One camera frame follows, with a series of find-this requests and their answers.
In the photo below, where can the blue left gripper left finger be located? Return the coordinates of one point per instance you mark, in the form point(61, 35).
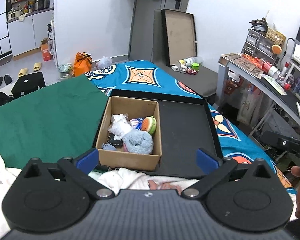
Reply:
point(87, 161)

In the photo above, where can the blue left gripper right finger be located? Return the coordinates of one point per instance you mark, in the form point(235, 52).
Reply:
point(206, 161)

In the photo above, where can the white soft pouch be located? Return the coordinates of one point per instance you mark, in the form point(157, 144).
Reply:
point(120, 125)

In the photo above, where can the light blue fluffy sock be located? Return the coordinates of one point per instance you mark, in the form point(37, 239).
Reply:
point(137, 141)

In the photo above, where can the plush hamburger toy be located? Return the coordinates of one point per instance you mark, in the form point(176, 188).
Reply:
point(149, 124)

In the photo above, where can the person left hand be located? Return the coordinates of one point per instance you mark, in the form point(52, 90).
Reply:
point(165, 186)

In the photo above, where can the black shallow tray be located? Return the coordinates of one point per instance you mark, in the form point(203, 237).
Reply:
point(184, 124)

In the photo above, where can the brown cardboard box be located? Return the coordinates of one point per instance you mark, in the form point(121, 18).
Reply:
point(112, 151)

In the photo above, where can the green cloth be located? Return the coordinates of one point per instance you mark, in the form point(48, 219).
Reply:
point(53, 122)

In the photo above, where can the grey desk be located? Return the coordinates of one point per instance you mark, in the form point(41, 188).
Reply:
point(228, 61)

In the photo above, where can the grey bench cushion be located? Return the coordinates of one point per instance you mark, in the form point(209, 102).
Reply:
point(203, 83)

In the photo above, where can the red basket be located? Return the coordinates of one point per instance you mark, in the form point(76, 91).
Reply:
point(232, 85)

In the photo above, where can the red pink plush toy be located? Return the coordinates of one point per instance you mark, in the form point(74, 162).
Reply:
point(192, 71)

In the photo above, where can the green plastic cup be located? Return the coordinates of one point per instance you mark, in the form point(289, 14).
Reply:
point(195, 66)

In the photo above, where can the orange bag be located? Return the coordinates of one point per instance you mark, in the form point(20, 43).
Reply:
point(82, 64)

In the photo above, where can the black stool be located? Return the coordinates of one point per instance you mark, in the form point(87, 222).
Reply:
point(27, 84)

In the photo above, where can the white plastic bottle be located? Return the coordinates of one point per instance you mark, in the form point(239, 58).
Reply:
point(186, 62)

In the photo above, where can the blue patterned blanket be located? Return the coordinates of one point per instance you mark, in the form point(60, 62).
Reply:
point(144, 76)

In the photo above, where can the grey drawer organizer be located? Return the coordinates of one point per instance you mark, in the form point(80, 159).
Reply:
point(257, 45)

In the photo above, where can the orange carton box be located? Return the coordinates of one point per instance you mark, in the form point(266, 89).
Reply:
point(45, 49)

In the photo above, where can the black slipper pair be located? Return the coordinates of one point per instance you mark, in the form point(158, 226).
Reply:
point(7, 79)

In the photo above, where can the brown framed board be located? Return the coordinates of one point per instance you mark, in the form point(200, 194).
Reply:
point(179, 35)

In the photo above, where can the white kitchen cabinet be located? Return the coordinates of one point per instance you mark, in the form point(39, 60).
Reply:
point(27, 35)

